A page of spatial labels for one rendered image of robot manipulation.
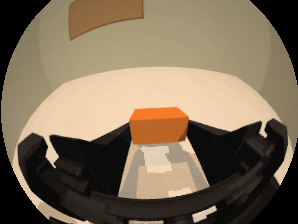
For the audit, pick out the orange block with dark square face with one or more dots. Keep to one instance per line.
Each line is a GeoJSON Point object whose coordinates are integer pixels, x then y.
{"type": "Point", "coordinates": [158, 125]}

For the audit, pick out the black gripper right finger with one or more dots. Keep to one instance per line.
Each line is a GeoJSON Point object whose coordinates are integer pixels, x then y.
{"type": "Point", "coordinates": [217, 148]}

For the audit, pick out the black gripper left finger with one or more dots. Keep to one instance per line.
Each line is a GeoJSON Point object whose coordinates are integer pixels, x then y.
{"type": "Point", "coordinates": [105, 157]}

